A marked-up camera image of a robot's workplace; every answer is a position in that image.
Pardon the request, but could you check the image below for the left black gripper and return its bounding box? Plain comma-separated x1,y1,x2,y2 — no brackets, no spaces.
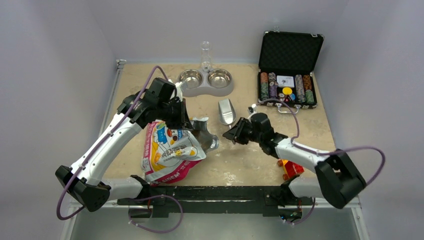
157,97,194,130

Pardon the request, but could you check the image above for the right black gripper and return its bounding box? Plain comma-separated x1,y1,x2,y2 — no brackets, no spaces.
223,117,263,145

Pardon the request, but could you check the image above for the metal food scoop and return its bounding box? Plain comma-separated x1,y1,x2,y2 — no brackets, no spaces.
218,98,236,129

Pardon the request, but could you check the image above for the pet food bag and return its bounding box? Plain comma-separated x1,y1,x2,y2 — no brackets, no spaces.
141,117,219,186

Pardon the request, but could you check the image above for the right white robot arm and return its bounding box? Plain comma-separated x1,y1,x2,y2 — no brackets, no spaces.
222,113,367,209

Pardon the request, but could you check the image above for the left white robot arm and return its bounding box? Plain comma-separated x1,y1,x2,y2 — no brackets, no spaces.
55,77,193,212

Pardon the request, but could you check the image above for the grey double pet bowl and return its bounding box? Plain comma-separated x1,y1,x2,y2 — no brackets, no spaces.
177,68,234,97

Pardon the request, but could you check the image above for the red yellow toy block car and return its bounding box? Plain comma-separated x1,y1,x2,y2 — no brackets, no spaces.
277,159,305,181

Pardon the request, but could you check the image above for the clear water bottle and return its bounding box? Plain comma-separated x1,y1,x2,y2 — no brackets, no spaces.
200,41,212,73

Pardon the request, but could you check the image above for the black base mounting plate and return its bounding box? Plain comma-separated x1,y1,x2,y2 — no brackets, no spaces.
117,185,313,218

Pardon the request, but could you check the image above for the black poker chip case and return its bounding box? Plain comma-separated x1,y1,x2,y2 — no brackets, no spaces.
257,30,325,110

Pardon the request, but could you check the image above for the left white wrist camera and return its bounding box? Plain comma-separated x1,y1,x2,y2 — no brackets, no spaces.
175,81,188,101

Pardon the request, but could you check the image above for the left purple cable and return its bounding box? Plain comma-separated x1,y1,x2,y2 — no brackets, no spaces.
56,65,170,221

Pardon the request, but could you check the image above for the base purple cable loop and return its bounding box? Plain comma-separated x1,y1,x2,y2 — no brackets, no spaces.
127,194,184,234

